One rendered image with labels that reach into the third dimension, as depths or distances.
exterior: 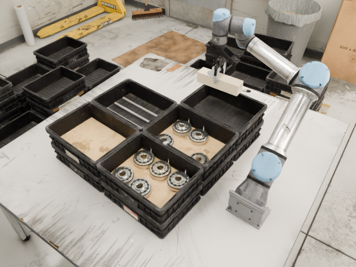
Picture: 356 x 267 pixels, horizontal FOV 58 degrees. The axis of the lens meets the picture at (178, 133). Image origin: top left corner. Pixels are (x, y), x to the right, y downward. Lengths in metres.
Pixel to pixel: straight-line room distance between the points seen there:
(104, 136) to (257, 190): 0.84
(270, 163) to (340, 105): 2.43
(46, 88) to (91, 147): 1.26
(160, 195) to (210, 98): 0.79
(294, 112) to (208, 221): 0.63
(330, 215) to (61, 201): 1.86
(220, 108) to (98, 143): 0.74
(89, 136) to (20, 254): 1.03
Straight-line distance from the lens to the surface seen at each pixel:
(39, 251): 2.46
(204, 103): 1.99
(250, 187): 1.50
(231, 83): 1.67
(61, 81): 2.95
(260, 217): 1.52
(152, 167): 1.56
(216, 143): 1.72
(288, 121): 1.40
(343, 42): 4.07
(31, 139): 2.11
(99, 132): 1.82
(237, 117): 1.90
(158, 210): 1.32
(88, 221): 1.62
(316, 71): 1.44
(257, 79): 3.10
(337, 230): 2.61
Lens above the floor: 2.02
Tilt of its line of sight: 42 degrees down
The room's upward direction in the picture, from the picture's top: straight up
